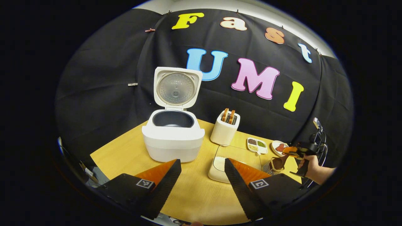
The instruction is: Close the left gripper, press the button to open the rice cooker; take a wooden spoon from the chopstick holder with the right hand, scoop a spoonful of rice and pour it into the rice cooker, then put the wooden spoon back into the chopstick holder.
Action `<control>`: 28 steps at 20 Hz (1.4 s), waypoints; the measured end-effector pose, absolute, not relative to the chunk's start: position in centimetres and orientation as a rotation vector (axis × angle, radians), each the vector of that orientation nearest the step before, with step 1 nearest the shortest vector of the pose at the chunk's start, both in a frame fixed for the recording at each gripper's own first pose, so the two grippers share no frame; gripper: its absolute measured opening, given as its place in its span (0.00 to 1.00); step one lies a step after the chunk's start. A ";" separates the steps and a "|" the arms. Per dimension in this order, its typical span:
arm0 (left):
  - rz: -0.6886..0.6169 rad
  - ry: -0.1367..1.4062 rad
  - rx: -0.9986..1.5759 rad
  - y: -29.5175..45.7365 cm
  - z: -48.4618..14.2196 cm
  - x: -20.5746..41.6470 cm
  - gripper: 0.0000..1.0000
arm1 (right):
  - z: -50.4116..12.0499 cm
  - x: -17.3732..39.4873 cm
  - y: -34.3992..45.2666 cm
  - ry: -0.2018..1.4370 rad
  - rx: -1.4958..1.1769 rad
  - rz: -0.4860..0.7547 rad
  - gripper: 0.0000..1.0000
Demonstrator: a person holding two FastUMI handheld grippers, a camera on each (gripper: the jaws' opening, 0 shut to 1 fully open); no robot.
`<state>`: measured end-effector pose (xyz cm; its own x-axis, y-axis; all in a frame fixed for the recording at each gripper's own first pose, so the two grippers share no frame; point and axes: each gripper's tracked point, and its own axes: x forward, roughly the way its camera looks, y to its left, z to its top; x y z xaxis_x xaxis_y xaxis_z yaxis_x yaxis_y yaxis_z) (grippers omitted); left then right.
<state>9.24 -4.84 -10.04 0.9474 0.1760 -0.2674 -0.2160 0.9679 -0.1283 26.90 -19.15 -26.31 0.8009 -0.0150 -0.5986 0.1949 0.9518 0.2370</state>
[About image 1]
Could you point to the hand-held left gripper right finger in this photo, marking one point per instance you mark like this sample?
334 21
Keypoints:
240 188

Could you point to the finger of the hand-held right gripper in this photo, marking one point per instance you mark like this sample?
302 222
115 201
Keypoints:
291 151

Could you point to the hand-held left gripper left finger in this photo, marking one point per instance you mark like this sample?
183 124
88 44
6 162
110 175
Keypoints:
163 188

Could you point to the white rice cooker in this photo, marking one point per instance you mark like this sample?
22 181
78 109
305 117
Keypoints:
172 141

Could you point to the red meat slice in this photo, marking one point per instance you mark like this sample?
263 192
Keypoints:
279 147

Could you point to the white round plate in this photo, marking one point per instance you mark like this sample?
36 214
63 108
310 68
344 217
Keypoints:
274 150

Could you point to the white divided dish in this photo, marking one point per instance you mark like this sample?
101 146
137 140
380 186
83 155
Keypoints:
263 150

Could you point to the green beans pile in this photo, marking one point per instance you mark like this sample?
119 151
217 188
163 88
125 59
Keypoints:
261 144

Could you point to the yellow beans pile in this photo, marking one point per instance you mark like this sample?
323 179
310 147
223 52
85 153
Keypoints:
252 147

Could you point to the brown beans pile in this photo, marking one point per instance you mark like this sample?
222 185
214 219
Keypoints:
252 141

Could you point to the white toaster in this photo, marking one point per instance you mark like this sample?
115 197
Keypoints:
223 133

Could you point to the toasted bread slice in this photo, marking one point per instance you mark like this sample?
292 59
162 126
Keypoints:
225 115
231 116

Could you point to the black backdrop cloth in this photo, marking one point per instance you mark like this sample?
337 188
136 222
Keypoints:
110 78

